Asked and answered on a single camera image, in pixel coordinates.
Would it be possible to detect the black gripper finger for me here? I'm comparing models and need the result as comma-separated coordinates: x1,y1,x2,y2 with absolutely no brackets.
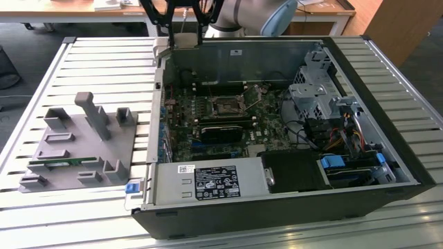
137,0,176,49
190,0,224,48

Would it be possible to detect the silver CPU green board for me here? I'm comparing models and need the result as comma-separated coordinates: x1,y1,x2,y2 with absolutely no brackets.
172,33,198,49

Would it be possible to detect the CPU socket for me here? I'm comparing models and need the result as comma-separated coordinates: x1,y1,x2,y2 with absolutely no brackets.
209,95,248,118

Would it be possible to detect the black RAM slots row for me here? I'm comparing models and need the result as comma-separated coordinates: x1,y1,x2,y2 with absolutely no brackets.
192,82,244,95
196,116,252,127

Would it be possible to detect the white box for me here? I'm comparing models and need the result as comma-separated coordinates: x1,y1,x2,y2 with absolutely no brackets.
93,0,121,12

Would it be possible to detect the metal socket cover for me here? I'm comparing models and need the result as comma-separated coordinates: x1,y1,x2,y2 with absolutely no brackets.
253,84,269,101

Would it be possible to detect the black graphics card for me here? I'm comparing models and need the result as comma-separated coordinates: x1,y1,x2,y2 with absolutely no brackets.
197,124,245,144

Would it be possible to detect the silver metal drive cage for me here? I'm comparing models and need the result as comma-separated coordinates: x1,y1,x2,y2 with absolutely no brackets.
288,50,347,120

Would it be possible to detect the green motherboard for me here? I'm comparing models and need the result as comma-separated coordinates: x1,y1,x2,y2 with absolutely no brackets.
160,85,299,163

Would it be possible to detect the silver chipset heatsink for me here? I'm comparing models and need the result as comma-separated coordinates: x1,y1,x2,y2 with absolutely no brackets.
247,144,267,158

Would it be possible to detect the grey plastic parts rack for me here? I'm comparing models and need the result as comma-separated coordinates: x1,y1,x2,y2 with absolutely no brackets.
18,91,140,194

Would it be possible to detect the green RAM stick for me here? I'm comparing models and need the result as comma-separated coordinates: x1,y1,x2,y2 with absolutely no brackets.
29,156,96,167

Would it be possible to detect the grey power supply unit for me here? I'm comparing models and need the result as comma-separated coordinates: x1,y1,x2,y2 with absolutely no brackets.
150,156,269,209

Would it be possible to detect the wooden cabinet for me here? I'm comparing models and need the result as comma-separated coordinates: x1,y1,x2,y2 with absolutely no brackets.
364,0,443,67

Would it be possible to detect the blue disk carrier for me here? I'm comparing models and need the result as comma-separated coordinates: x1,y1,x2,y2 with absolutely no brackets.
320,154,345,170

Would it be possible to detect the black disk drive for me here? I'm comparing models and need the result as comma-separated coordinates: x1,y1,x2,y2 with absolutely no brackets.
324,168,380,187

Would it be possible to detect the black open PC case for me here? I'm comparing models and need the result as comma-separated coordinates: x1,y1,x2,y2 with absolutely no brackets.
130,35,436,241

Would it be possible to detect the coloured wire bundle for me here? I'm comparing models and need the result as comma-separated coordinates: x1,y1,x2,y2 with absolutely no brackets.
328,108,367,154

